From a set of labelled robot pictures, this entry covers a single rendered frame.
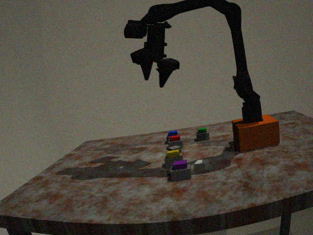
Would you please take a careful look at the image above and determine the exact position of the blue button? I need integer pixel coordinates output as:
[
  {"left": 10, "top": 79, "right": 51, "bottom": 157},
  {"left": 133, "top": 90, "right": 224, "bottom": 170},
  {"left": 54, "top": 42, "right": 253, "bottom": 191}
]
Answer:
[{"left": 166, "top": 130, "right": 180, "bottom": 143}]

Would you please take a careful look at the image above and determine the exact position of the red button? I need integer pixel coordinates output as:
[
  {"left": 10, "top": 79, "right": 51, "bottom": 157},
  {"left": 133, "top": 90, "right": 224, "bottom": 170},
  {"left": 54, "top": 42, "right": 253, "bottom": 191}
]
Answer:
[{"left": 168, "top": 135, "right": 183, "bottom": 148}]

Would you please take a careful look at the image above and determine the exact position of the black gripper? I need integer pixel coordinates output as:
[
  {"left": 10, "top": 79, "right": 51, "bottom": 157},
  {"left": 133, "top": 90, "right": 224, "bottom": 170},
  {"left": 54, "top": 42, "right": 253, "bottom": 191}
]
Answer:
[{"left": 140, "top": 40, "right": 180, "bottom": 88}]

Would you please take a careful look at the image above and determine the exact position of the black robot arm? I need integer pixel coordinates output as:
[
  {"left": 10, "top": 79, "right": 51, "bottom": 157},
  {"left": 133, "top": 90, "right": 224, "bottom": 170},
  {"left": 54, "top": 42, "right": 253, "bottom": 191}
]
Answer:
[{"left": 124, "top": 0, "right": 263, "bottom": 124}]

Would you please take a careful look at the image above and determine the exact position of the green button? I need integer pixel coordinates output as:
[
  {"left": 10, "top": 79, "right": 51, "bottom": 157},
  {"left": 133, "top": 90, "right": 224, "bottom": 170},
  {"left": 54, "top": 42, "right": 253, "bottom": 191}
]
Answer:
[{"left": 196, "top": 127, "right": 210, "bottom": 141}]

